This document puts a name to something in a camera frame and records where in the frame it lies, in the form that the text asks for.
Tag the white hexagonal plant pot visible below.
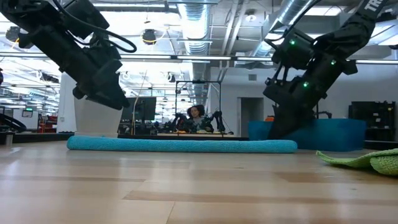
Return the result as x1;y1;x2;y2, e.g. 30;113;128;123
73;95;124;139

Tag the black metal stand frame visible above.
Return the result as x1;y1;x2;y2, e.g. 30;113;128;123
175;80;222;134

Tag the red tool cabinet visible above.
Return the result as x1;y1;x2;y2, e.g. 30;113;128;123
37;114;59;134

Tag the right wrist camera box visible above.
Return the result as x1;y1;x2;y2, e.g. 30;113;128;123
271;28;315;71

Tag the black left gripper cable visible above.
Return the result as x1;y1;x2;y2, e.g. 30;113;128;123
52;0;137;54

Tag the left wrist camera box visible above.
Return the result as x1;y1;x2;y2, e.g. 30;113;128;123
63;0;110;40

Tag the black monitor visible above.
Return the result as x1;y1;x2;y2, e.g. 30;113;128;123
120;96;157;123

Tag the person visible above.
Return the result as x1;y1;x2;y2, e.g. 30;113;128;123
186;105;215;133

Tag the silver ventilation duct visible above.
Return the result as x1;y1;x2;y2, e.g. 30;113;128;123
248;0;313;57
178;2;212;106

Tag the black aluminium table frame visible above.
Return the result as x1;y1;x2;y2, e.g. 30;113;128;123
0;133;398;151

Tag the teal plastic bin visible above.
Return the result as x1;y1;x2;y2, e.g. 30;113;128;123
248;119;367;152

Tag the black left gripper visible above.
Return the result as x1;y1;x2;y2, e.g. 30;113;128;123
58;40;131;111

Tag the white column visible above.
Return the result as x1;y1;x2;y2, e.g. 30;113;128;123
57;73;85;134

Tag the green microfiber towel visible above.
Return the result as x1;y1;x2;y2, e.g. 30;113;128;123
316;148;398;177

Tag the thick black cable arc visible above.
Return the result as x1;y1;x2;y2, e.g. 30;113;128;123
0;113;27;133

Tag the wooden workbench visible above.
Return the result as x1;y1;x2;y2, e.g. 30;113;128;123
157;132;237;138

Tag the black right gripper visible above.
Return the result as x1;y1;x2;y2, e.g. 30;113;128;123
262;55;358;140

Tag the black ceiling dome device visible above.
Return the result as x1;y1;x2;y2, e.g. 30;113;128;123
142;29;157;46

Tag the black storage shelf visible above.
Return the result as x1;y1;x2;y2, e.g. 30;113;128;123
348;101;396;141

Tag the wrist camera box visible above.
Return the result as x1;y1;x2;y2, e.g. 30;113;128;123
271;28;315;71
63;0;110;40

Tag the light blue microfiber towel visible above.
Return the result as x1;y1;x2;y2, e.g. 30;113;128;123
67;135;299;154

